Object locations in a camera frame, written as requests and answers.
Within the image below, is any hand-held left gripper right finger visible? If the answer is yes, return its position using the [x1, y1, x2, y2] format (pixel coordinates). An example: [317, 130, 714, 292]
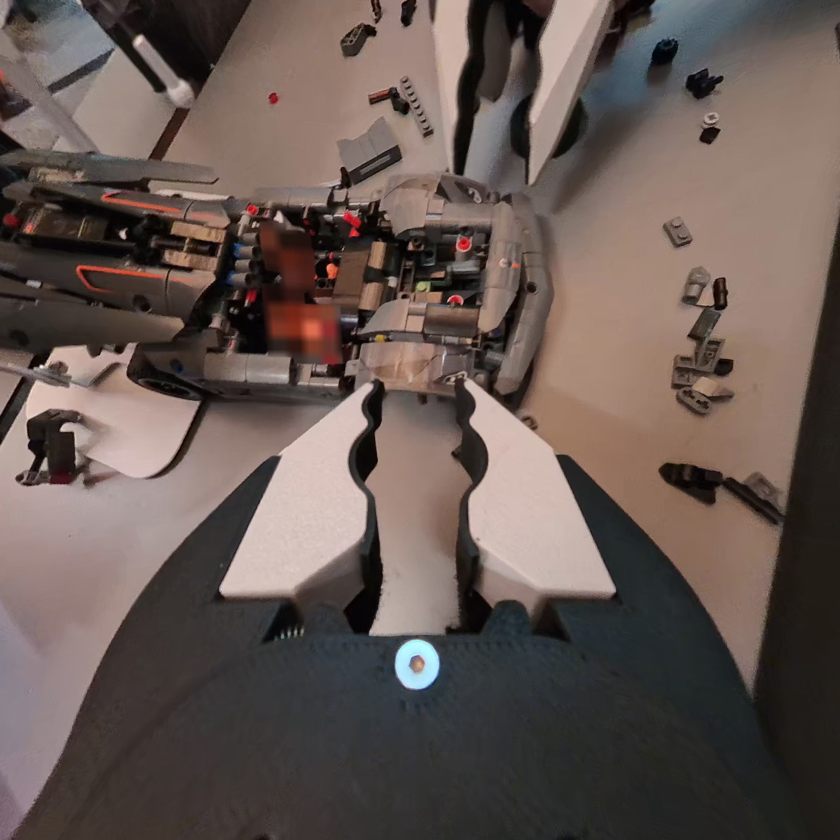
[453, 379, 618, 634]

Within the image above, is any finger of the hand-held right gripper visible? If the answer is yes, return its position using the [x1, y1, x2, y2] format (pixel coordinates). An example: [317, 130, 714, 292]
[525, 0, 616, 186]
[432, 0, 501, 177]

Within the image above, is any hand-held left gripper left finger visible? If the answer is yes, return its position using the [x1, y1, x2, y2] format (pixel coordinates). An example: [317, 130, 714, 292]
[218, 379, 386, 634]

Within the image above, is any grey lego car model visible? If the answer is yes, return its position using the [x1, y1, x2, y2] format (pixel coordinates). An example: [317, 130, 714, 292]
[0, 150, 555, 403]

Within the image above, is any long grey studded lego plate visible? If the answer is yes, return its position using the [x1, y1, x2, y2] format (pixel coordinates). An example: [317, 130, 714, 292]
[398, 76, 435, 139]

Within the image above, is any grey three-hole lego liftarm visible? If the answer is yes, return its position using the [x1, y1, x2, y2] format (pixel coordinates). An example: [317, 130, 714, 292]
[339, 21, 379, 58]

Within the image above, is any grey lego panel assembly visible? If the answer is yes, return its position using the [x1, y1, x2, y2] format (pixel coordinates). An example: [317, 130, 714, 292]
[336, 115, 404, 187]

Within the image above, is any white rounded board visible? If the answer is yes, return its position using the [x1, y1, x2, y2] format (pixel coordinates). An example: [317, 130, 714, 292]
[25, 344, 204, 480]

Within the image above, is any small grey lego bracket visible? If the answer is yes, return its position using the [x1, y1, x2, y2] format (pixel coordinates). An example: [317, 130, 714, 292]
[743, 471, 786, 508]

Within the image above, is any white post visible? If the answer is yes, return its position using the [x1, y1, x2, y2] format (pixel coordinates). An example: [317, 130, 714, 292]
[131, 34, 198, 109]

